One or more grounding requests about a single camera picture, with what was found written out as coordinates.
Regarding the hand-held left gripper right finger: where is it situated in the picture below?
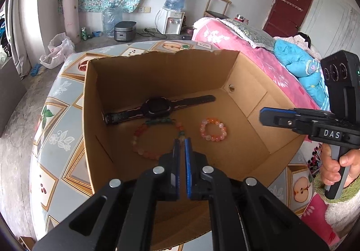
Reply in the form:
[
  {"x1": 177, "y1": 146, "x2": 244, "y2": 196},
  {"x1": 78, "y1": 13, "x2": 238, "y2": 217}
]
[{"x1": 184, "y1": 138, "x2": 329, "y2": 251}]

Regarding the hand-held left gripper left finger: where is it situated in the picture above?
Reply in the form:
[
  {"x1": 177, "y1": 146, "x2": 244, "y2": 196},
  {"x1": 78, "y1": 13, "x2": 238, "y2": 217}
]
[{"x1": 32, "y1": 138, "x2": 181, "y2": 251}]

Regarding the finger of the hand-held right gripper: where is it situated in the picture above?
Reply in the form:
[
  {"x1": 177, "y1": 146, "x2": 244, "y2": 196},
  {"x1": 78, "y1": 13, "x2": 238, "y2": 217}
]
[{"x1": 259, "y1": 107, "x2": 313, "y2": 135}]

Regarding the large multicolour bead bracelet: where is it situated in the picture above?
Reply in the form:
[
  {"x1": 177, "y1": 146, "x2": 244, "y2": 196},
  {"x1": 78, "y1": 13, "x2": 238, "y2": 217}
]
[{"x1": 131, "y1": 117, "x2": 187, "y2": 160}]

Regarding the small pink orange bead bracelet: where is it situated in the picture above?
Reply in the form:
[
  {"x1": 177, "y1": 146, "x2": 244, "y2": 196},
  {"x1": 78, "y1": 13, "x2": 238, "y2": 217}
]
[{"x1": 200, "y1": 117, "x2": 228, "y2": 142}]

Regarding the brown cardboard box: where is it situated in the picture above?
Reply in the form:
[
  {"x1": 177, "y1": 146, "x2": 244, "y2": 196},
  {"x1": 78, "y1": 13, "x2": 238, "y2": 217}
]
[{"x1": 82, "y1": 50, "x2": 306, "y2": 250}]

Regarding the person's right forearm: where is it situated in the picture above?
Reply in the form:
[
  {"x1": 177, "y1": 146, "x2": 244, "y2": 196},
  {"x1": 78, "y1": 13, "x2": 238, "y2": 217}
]
[{"x1": 312, "y1": 181, "x2": 360, "y2": 240}]

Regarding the person's right hand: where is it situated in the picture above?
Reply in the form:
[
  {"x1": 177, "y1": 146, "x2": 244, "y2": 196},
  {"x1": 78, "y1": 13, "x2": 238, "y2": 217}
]
[{"x1": 321, "y1": 142, "x2": 360, "y2": 187}]

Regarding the blue folded blanket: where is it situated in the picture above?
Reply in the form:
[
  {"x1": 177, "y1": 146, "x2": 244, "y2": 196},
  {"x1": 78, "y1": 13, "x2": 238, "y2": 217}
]
[{"x1": 274, "y1": 40, "x2": 329, "y2": 109}]

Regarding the dark cloth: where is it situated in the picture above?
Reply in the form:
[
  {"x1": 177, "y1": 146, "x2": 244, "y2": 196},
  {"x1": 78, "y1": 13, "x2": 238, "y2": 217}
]
[{"x1": 297, "y1": 32, "x2": 313, "y2": 49}]

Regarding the black wristwatch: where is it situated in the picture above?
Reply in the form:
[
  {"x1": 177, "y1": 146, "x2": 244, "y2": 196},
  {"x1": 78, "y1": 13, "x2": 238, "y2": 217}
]
[{"x1": 102, "y1": 95, "x2": 216, "y2": 125}]

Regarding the white door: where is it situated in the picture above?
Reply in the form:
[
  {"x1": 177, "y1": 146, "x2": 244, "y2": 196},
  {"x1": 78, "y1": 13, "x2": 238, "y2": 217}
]
[{"x1": 302, "y1": 0, "x2": 356, "y2": 54}]

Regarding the dark red door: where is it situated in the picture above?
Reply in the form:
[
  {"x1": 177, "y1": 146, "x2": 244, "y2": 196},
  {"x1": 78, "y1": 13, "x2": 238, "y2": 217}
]
[{"x1": 261, "y1": 0, "x2": 315, "y2": 39}]

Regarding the grey patterned pillow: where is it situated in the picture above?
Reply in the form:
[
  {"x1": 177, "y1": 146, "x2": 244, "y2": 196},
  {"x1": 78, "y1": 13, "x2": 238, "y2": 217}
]
[{"x1": 222, "y1": 18, "x2": 277, "y2": 50}]

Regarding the pink floral blanket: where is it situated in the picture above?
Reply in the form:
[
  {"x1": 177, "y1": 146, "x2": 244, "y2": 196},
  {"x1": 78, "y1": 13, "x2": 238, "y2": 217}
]
[{"x1": 191, "y1": 17, "x2": 342, "y2": 243}]

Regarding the wooden chair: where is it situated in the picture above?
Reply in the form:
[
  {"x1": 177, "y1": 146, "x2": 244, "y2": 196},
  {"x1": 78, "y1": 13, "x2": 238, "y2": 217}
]
[{"x1": 204, "y1": 0, "x2": 232, "y2": 19}]

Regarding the grey rice cooker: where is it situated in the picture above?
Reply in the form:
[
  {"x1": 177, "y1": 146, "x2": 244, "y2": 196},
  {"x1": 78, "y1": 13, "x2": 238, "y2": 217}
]
[{"x1": 114, "y1": 22, "x2": 137, "y2": 42}]

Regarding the white water dispenser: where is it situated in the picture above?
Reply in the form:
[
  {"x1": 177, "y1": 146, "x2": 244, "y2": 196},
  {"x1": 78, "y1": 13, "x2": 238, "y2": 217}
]
[{"x1": 155, "y1": 7, "x2": 185, "y2": 35}]

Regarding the clear empty water jug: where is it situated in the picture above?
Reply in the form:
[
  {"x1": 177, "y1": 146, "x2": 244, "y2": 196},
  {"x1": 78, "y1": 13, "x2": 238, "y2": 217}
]
[{"x1": 102, "y1": 3, "x2": 123, "y2": 38}]

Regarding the white plastic bag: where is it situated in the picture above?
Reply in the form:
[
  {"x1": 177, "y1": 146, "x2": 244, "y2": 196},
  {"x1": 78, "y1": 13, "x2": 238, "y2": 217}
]
[{"x1": 39, "y1": 33, "x2": 76, "y2": 69}]

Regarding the grey cabinet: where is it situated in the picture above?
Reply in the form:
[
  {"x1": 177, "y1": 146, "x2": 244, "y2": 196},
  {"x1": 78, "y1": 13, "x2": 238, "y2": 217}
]
[{"x1": 0, "y1": 57, "x2": 27, "y2": 139}]

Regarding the pink rolled mat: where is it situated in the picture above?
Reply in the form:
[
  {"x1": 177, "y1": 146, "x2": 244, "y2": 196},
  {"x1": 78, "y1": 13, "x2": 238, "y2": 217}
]
[{"x1": 62, "y1": 0, "x2": 82, "y2": 45}]

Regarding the white curtain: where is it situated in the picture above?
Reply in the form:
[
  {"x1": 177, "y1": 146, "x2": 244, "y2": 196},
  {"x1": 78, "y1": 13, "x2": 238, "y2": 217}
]
[{"x1": 11, "y1": 0, "x2": 48, "y2": 77}]

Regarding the pile of clothes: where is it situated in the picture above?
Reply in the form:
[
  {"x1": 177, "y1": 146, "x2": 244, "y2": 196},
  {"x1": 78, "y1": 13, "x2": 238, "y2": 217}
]
[{"x1": 0, "y1": 15, "x2": 12, "y2": 71}]

